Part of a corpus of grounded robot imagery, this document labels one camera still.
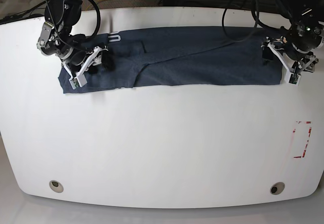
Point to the black robot arm image-left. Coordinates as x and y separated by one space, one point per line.
56 38

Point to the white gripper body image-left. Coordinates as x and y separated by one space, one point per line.
78 62

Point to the left table cable grommet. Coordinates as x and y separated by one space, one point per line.
56 186

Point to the red tape rectangle marking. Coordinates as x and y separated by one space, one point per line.
300 138

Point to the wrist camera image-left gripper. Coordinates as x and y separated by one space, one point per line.
78 81

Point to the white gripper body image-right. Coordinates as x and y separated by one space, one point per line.
292 59

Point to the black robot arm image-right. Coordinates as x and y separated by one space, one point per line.
306 30

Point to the right table cable grommet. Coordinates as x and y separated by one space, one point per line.
277 188

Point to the table cable grommet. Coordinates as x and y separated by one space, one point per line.
277 188
56 186

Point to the dark blue T-shirt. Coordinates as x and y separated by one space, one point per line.
179 56

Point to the black tripod on floor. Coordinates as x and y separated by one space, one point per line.
28 14

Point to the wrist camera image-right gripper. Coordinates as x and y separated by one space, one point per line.
292 78

